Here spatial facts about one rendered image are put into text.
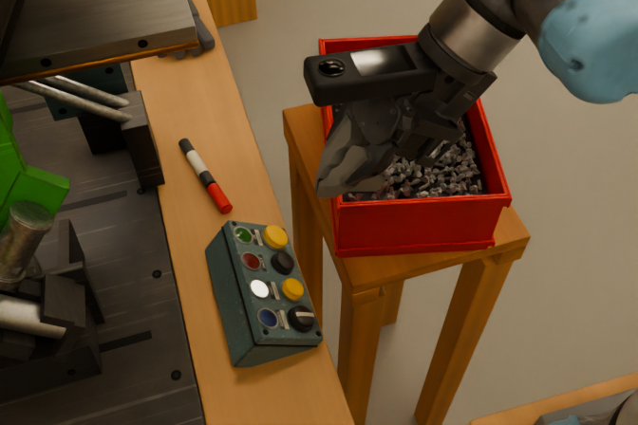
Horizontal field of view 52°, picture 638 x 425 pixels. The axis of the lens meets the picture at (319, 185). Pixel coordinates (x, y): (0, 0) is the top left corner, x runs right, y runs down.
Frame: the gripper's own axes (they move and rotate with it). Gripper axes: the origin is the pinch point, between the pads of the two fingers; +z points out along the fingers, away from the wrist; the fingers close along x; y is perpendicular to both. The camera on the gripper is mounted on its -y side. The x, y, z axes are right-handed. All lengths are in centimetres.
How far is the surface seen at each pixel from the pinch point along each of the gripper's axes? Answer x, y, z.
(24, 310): -5.0, -24.3, 18.4
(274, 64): 133, 79, 67
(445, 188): 4.1, 22.4, -0.3
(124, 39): 13.8, -20.0, -1.3
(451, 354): -1, 53, 32
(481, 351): 13, 96, 55
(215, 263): -0.8, -5.5, 13.7
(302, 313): -10.5, -0.5, 8.2
